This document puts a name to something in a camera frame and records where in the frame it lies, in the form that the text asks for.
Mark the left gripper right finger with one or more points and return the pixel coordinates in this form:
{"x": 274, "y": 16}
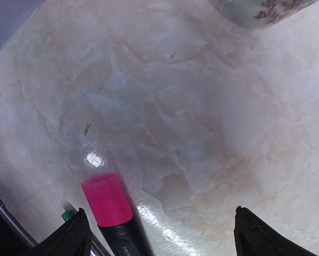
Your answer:
{"x": 254, "y": 237}

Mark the pink highlighter marker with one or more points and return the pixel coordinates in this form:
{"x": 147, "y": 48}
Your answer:
{"x": 114, "y": 216}

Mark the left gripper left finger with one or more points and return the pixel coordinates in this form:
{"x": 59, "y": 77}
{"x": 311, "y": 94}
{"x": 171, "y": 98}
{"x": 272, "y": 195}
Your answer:
{"x": 74, "y": 237}

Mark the black pen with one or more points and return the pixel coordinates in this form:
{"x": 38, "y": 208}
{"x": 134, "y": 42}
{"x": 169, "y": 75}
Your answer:
{"x": 67, "y": 215}

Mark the floral ceramic mug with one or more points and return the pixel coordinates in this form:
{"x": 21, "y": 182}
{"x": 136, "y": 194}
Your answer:
{"x": 259, "y": 13}

